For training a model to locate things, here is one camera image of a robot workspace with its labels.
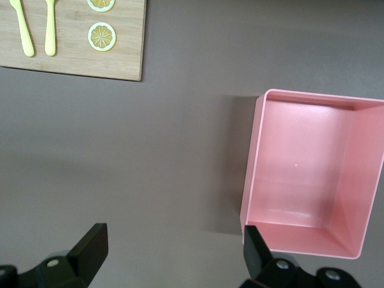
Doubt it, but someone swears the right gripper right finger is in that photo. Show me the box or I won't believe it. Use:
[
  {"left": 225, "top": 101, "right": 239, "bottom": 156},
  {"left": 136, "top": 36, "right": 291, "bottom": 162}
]
[{"left": 242, "top": 224, "right": 304, "bottom": 288}]

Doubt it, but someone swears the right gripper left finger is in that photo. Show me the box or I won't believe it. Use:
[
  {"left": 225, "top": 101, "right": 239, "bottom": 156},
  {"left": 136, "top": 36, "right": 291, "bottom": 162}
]
[{"left": 35, "top": 222, "right": 109, "bottom": 288}]

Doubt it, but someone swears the pink plastic bin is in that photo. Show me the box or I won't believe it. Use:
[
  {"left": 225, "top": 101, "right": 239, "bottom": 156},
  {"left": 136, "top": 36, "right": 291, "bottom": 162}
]
[{"left": 239, "top": 88, "right": 384, "bottom": 260}]

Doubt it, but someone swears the wooden cutting board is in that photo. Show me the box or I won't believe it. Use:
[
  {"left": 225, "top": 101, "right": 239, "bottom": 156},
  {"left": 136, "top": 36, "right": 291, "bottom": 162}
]
[{"left": 0, "top": 0, "right": 148, "bottom": 82}]

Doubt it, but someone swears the yellow lemon slice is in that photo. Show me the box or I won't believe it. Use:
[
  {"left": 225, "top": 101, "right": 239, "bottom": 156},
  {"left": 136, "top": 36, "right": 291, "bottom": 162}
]
[
  {"left": 87, "top": 22, "right": 118, "bottom": 52},
  {"left": 86, "top": 0, "right": 116, "bottom": 13}
]

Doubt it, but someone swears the yellow plastic fork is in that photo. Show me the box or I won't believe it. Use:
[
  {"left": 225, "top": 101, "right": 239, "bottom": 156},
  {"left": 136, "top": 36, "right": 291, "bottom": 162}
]
[{"left": 44, "top": 0, "right": 58, "bottom": 57}]

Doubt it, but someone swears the yellow plastic knife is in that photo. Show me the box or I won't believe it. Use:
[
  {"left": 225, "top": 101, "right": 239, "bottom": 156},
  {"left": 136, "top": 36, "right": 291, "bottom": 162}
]
[{"left": 8, "top": 0, "right": 35, "bottom": 58}]

